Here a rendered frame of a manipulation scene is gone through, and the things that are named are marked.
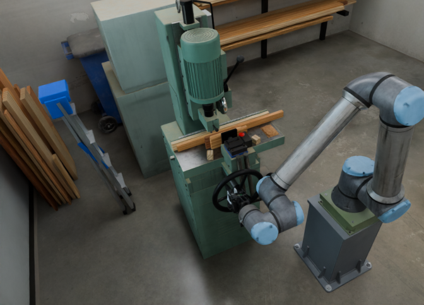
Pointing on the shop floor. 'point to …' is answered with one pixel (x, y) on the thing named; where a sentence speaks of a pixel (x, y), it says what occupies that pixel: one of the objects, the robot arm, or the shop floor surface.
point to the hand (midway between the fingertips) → (230, 196)
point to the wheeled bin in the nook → (95, 74)
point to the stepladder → (84, 138)
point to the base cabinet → (211, 216)
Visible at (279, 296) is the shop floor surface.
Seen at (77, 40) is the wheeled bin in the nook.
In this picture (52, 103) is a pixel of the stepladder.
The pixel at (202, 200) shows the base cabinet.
